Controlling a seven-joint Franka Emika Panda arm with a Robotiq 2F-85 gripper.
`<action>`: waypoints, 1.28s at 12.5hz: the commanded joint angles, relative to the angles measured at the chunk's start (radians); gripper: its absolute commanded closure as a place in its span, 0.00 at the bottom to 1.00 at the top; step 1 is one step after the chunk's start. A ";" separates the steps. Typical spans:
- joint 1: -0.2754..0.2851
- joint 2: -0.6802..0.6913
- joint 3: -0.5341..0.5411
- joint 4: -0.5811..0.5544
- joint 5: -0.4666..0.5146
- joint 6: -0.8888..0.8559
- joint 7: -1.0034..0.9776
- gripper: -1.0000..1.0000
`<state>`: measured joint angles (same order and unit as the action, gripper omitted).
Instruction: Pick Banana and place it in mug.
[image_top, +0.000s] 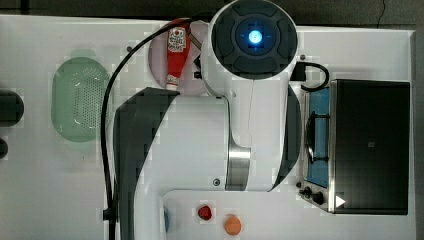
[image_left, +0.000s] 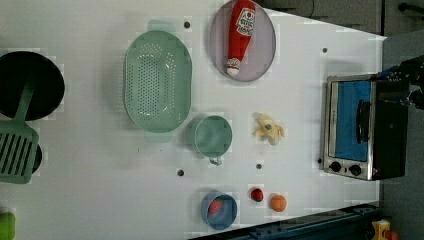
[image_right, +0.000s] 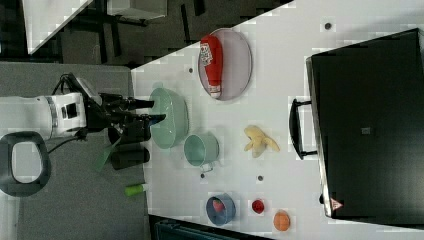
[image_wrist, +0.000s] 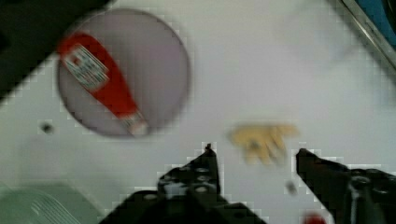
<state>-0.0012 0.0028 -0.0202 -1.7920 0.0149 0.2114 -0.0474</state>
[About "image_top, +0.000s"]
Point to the orange fruit toy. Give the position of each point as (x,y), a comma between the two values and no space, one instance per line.
(232,225)

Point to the red strawberry toy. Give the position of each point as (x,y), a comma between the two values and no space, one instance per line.
(205,213)

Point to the green perforated colander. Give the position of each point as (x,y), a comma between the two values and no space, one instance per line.
(78,88)

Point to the black toaster oven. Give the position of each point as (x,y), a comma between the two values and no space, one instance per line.
(356,147)

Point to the lilac round plate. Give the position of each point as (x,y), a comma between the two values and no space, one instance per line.
(190,81)

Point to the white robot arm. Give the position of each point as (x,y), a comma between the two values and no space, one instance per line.
(230,139)

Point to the red ketchup bottle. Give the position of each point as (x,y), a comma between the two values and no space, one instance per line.
(178,48)

